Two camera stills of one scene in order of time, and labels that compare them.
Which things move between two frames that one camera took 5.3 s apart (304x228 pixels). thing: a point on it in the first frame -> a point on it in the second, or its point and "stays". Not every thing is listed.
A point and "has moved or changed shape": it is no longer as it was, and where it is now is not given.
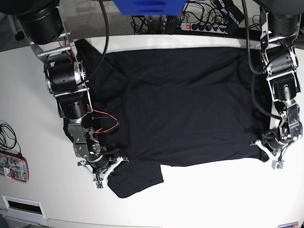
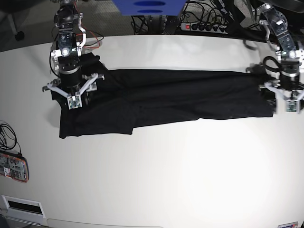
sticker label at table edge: [294, 224] stays
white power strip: [205, 27] stays
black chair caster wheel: [20, 36] stays
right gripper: [273, 141] -> [289, 88]
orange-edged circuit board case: [15, 166] stays
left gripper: [100, 166] -> [75, 82]
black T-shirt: [155, 106] has moved or changed shape
